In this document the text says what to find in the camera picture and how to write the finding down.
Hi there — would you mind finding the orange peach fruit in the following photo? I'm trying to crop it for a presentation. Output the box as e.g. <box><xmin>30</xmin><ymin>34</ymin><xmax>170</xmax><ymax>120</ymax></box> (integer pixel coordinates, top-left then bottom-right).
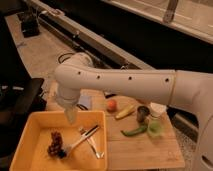
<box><xmin>106</xmin><ymin>99</ymin><xmax>117</xmax><ymax>112</ymax></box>

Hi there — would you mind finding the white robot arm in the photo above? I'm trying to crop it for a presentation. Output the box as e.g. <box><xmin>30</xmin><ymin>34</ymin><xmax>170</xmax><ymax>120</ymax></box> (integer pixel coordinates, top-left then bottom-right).
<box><xmin>54</xmin><ymin>53</ymin><xmax>213</xmax><ymax>171</ymax></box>

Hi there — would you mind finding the yellow banana toy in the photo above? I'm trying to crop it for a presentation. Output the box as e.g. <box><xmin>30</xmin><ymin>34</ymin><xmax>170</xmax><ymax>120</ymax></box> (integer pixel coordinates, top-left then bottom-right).
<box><xmin>115</xmin><ymin>105</ymin><xmax>135</xmax><ymax>119</ymax></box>

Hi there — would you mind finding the black chair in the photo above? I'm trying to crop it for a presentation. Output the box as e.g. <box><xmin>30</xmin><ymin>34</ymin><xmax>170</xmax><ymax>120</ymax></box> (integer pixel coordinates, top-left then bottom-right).
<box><xmin>0</xmin><ymin>78</ymin><xmax>46</xmax><ymax>158</ymax></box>

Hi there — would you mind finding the metal rail beam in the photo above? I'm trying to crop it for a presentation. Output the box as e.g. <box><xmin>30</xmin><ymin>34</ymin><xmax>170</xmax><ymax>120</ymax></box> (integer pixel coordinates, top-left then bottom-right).
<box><xmin>26</xmin><ymin>0</ymin><xmax>213</xmax><ymax>144</ymax></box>

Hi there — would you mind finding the black box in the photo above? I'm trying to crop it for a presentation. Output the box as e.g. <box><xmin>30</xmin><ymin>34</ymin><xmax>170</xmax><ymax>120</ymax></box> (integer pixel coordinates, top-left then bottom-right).
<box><xmin>21</xmin><ymin>13</ymin><xmax>40</xmax><ymax>38</ymax></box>

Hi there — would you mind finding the green chili pepper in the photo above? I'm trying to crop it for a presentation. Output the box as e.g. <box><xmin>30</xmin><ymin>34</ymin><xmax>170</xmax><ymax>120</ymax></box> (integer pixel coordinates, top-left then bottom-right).
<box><xmin>120</xmin><ymin>125</ymin><xmax>148</xmax><ymax>137</ymax></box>

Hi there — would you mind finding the black bristle brush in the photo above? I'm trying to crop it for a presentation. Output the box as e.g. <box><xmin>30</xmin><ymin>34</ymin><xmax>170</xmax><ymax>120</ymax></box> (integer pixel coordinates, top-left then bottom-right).
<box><xmin>58</xmin><ymin>125</ymin><xmax>100</xmax><ymax>159</ymax></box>

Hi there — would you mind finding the blue cloth piece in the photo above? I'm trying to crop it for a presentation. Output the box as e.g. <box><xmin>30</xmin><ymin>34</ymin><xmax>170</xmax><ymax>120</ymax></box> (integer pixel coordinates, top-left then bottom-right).
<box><xmin>77</xmin><ymin>95</ymin><xmax>92</xmax><ymax>110</ymax></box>

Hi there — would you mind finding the dark grape bunch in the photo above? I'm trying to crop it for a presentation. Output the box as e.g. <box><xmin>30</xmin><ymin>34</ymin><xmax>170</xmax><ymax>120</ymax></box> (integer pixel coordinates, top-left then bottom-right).
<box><xmin>47</xmin><ymin>131</ymin><xmax>66</xmax><ymax>158</ymax></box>

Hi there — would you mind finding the wooden board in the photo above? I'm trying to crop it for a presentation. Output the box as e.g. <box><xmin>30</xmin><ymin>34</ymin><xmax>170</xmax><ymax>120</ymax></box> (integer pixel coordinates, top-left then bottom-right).
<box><xmin>44</xmin><ymin>79</ymin><xmax>186</xmax><ymax>171</ymax></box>

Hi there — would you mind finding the metal cup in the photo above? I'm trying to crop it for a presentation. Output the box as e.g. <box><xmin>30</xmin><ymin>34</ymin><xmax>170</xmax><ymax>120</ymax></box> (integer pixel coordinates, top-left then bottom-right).
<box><xmin>137</xmin><ymin>106</ymin><xmax>150</xmax><ymax>123</ymax></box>

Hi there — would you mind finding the green translucent cup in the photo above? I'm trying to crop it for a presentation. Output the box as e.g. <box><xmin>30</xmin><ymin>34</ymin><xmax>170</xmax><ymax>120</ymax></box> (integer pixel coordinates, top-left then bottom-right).
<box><xmin>147</xmin><ymin>120</ymin><xmax>163</xmax><ymax>137</ymax></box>

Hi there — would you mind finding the black cable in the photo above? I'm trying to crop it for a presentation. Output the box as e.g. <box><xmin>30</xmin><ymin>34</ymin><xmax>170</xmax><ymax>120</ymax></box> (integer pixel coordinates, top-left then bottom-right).
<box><xmin>57</xmin><ymin>52</ymin><xmax>76</xmax><ymax>64</ymax></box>

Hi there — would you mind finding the yellow plastic tray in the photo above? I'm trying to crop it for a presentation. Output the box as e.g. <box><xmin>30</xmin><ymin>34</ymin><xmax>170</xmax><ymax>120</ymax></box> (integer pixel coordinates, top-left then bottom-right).
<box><xmin>9</xmin><ymin>111</ymin><xmax>107</xmax><ymax>171</ymax></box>

